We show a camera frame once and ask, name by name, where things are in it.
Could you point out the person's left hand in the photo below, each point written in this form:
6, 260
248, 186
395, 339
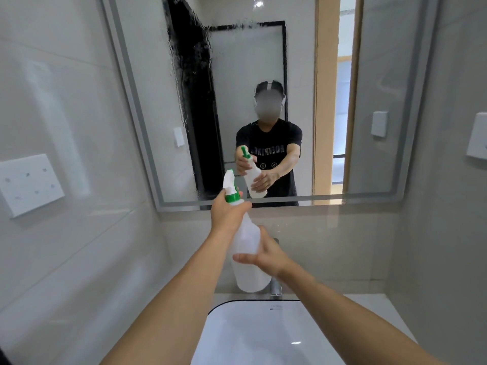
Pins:
226, 218

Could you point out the person's right hand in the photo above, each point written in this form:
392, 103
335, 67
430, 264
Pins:
274, 262

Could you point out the white spray bottle green collar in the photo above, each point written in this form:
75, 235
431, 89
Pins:
247, 277

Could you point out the wall mirror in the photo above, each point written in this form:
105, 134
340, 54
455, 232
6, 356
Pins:
384, 53

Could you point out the person's right forearm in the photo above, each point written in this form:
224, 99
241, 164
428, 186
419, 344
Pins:
354, 323

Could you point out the person's left forearm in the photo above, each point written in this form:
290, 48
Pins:
179, 307

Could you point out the chrome faucet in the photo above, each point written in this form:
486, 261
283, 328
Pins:
276, 289

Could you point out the white sink basin black rim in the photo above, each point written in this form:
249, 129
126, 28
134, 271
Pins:
251, 338

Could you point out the white marble vanity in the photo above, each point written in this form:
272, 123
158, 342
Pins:
380, 311

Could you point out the white wall socket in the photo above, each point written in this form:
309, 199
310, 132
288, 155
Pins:
478, 136

